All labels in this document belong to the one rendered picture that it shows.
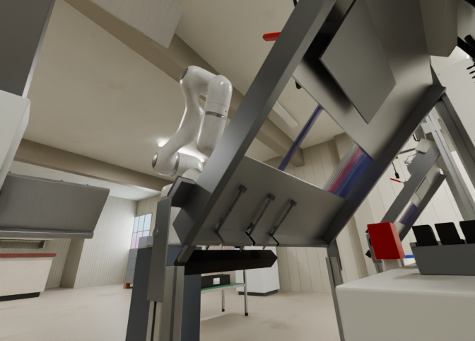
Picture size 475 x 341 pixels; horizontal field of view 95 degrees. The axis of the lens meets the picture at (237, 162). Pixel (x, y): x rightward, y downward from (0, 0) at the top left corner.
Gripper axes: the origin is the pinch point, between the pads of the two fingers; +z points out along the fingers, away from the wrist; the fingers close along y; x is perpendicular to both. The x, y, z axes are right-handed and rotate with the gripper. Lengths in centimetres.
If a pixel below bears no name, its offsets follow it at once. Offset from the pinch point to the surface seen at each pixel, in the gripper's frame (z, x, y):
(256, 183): 3.5, 17.5, 7.1
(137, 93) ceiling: -326, -17, -43
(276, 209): 3.5, 12.0, -6.6
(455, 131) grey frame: 17, 61, -50
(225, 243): 7.5, 3.3, 10.0
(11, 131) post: 4, 15, 48
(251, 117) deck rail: 6.3, 29.7, 21.0
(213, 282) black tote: -101, -155, -150
